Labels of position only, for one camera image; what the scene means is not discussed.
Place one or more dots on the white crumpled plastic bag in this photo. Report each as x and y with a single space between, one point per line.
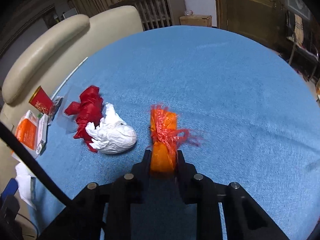
115 137

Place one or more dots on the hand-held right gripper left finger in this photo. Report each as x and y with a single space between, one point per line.
146 165

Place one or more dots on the beige plaid scarf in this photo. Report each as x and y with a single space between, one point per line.
298 27

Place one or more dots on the blue tablecloth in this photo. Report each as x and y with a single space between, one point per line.
225 92

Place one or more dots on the thin white stick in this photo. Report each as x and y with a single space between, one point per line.
70 76

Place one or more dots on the cream leather sofa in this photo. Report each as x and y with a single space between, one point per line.
62 37

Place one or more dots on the brown cardboard box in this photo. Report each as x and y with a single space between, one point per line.
195 20

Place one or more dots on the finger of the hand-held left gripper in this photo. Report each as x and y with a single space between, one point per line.
10 187

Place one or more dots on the red plastic bag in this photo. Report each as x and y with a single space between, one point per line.
87 112

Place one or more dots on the orange white packet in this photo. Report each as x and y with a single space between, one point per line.
27 132

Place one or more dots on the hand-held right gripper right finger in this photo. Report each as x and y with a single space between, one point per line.
182 167

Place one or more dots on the wooden slatted crib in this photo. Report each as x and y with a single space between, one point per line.
155 12

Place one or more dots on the small red box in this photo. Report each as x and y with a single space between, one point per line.
40 101

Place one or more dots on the dark metal chair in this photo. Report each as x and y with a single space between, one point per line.
302 52

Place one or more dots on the white paper sheet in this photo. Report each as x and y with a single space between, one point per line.
23 180

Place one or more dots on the orange bag with net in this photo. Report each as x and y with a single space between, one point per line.
162 155

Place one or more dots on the wooden double door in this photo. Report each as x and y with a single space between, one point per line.
250 17

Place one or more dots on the white appliance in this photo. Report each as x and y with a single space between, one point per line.
70 13

